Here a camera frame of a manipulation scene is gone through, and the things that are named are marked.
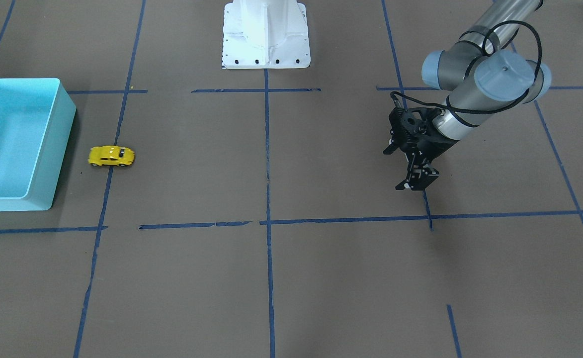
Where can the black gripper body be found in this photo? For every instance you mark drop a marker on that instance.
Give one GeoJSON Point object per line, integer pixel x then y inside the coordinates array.
{"type": "Point", "coordinates": [436, 142]}

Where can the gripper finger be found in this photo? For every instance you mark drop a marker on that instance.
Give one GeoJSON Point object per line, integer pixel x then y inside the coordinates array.
{"type": "Point", "coordinates": [423, 177]}
{"type": "Point", "coordinates": [407, 183]}

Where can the yellow beetle toy car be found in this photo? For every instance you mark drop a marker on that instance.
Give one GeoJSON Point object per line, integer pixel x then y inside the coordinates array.
{"type": "Point", "coordinates": [111, 155]}

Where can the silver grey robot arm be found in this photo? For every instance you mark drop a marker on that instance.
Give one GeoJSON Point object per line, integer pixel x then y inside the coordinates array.
{"type": "Point", "coordinates": [494, 66]}

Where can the turquoise plastic storage bin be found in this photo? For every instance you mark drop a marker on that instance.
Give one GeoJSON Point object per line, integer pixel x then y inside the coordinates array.
{"type": "Point", "coordinates": [36, 116]}

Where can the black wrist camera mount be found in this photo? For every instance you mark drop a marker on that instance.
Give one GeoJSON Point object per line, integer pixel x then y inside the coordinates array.
{"type": "Point", "coordinates": [402, 119]}

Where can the white pedestal column base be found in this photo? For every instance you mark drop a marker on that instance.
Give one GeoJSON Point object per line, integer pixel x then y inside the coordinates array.
{"type": "Point", "coordinates": [265, 34]}

